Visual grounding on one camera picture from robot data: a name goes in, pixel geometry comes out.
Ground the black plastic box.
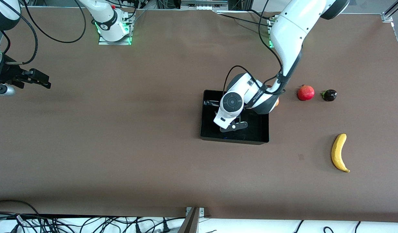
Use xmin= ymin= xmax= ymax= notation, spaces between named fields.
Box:
xmin=199 ymin=90 xmax=270 ymax=145

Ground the yellow banana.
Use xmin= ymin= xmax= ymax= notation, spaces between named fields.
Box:
xmin=331 ymin=133 xmax=350 ymax=173

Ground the red yellow mango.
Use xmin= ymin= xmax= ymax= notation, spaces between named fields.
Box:
xmin=267 ymin=85 xmax=280 ymax=108

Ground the red pomegranate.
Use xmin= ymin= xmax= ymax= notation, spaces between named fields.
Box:
xmin=297 ymin=84 xmax=315 ymax=101

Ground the dark purple eggplant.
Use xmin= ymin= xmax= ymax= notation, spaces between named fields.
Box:
xmin=321 ymin=89 xmax=338 ymax=102

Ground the aluminium corner profile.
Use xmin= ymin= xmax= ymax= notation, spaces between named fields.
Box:
xmin=381 ymin=0 xmax=398 ymax=23

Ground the long looping black arm cable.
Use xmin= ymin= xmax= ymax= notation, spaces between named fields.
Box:
xmin=22 ymin=0 xmax=87 ymax=43

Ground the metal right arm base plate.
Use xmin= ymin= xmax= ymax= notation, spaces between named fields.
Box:
xmin=99 ymin=19 xmax=132 ymax=45

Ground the black floor cable loop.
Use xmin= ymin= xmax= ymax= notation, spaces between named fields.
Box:
xmin=0 ymin=200 xmax=41 ymax=216

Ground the aluminium frame beam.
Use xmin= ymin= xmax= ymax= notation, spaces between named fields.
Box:
xmin=180 ymin=0 xmax=229 ymax=7

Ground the grey camera mount pole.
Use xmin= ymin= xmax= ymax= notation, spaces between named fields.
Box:
xmin=178 ymin=207 xmax=201 ymax=233

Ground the metal pole bracket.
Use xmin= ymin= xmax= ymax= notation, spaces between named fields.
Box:
xmin=185 ymin=207 xmax=205 ymax=217

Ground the black table cable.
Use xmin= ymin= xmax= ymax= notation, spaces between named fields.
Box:
xmin=247 ymin=9 xmax=273 ymax=20
xmin=222 ymin=14 xmax=274 ymax=28

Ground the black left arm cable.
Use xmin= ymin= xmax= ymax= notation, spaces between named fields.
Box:
xmin=223 ymin=0 xmax=286 ymax=96

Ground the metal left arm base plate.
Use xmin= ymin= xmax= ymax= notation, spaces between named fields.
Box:
xmin=267 ymin=18 xmax=274 ymax=48

